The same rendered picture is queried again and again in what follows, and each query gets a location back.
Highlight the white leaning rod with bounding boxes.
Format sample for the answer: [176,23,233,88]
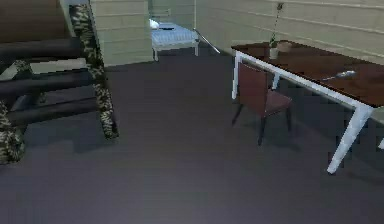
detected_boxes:
[193,27,221,54]

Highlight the tan bowl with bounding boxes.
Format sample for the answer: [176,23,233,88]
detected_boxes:
[277,40,293,53]

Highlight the silver spoon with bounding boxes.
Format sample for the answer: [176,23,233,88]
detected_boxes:
[321,70,357,82]

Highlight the plant in white pot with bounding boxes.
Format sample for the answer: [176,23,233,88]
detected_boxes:
[268,2,285,60]

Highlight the brown dining table white legs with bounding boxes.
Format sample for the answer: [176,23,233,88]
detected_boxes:
[231,40,384,176]

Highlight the dark red chair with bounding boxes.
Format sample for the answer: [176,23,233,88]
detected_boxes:
[231,61,294,147]

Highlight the white bed blue cover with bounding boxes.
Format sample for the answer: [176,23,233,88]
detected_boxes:
[148,18,200,62]

